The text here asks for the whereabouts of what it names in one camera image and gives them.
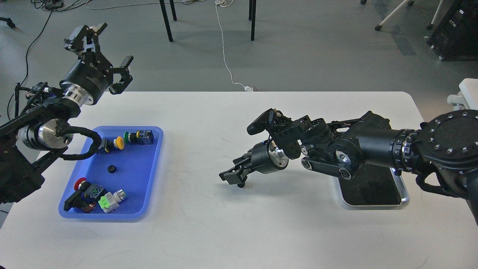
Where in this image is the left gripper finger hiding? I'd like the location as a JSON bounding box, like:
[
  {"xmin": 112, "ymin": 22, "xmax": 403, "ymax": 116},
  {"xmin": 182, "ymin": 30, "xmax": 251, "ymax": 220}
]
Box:
[
  {"xmin": 64, "ymin": 23, "xmax": 108, "ymax": 58},
  {"xmin": 106, "ymin": 56, "xmax": 134, "ymax": 94}
]

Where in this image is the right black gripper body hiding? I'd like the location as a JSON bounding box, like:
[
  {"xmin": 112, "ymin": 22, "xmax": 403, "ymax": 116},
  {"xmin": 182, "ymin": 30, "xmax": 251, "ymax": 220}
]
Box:
[{"xmin": 243, "ymin": 141, "xmax": 289, "ymax": 175}]

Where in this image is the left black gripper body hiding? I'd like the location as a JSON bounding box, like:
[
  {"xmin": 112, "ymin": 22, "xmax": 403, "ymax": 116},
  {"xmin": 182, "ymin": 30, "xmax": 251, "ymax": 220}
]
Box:
[{"xmin": 60, "ymin": 52, "xmax": 113, "ymax": 106}]

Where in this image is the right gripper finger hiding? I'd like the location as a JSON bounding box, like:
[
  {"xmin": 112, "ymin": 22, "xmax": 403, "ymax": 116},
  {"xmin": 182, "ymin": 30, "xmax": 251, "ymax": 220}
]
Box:
[
  {"xmin": 219, "ymin": 168, "xmax": 251, "ymax": 185},
  {"xmin": 232, "ymin": 152, "xmax": 255, "ymax": 172}
]

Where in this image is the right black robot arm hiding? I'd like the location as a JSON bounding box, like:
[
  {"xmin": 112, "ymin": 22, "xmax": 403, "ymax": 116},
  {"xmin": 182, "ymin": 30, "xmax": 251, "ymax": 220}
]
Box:
[{"xmin": 219, "ymin": 108, "xmax": 478, "ymax": 218}]

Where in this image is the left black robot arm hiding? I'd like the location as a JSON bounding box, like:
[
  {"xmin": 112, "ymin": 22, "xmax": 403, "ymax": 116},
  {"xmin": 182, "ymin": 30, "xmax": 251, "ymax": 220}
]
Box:
[{"xmin": 0, "ymin": 23, "xmax": 133, "ymax": 203}]

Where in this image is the blue plastic tray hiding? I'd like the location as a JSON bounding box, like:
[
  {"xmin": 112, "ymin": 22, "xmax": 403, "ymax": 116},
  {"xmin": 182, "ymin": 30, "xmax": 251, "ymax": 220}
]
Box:
[{"xmin": 58, "ymin": 126, "xmax": 164, "ymax": 220}]

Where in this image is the black table leg left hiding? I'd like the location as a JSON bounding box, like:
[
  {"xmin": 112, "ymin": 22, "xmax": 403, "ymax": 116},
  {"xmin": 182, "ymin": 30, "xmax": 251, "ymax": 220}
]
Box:
[{"xmin": 159, "ymin": 0, "xmax": 177, "ymax": 43}]

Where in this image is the black table leg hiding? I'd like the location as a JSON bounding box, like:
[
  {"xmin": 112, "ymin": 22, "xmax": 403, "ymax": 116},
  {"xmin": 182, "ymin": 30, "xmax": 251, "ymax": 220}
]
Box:
[
  {"xmin": 249, "ymin": 0, "xmax": 257, "ymax": 41},
  {"xmin": 159, "ymin": 0, "xmax": 177, "ymax": 43}
]

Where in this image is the red emergency stop button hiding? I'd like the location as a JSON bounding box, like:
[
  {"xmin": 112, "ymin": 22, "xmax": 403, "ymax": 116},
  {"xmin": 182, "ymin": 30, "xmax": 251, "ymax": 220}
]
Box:
[{"xmin": 63, "ymin": 177, "xmax": 107, "ymax": 213}]

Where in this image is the silver metal tray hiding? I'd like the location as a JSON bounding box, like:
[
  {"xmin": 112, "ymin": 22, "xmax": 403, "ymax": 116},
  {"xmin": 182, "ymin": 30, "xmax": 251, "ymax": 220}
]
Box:
[{"xmin": 338, "ymin": 164, "xmax": 410, "ymax": 210}]

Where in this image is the black table leg right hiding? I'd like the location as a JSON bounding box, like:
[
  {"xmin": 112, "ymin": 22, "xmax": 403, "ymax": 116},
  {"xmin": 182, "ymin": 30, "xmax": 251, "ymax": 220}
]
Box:
[{"xmin": 249, "ymin": 0, "xmax": 257, "ymax": 41}]

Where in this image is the white chair base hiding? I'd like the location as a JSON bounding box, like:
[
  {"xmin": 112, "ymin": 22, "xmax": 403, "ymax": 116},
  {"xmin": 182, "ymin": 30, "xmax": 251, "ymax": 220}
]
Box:
[{"xmin": 374, "ymin": 0, "xmax": 444, "ymax": 32}]

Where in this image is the black equipment cart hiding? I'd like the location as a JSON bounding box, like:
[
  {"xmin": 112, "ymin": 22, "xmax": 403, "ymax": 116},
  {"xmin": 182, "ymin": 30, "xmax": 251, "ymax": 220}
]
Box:
[{"xmin": 427, "ymin": 0, "xmax": 478, "ymax": 61}]

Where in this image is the green push button switch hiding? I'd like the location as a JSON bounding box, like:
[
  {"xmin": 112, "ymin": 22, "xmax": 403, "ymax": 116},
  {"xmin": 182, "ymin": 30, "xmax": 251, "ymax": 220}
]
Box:
[{"xmin": 123, "ymin": 130, "xmax": 154, "ymax": 145}]

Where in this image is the yellow push button switch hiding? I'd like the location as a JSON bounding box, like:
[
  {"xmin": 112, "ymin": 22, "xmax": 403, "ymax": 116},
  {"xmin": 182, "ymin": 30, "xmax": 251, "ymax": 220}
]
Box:
[{"xmin": 97, "ymin": 136, "xmax": 125, "ymax": 154}]

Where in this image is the black floor cable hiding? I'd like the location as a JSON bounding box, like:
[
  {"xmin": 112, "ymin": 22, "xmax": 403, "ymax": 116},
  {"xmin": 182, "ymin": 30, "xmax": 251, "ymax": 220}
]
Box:
[{"xmin": 7, "ymin": 0, "xmax": 90, "ymax": 120}]

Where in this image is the white green selector switch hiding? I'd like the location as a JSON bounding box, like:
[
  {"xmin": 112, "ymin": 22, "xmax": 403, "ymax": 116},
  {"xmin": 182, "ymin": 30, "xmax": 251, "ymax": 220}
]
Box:
[{"xmin": 98, "ymin": 189, "xmax": 128, "ymax": 213}]

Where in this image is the white floor cable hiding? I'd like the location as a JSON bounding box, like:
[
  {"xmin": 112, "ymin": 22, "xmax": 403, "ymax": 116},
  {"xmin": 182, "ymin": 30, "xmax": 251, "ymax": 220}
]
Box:
[{"xmin": 215, "ymin": 0, "xmax": 254, "ymax": 92}]

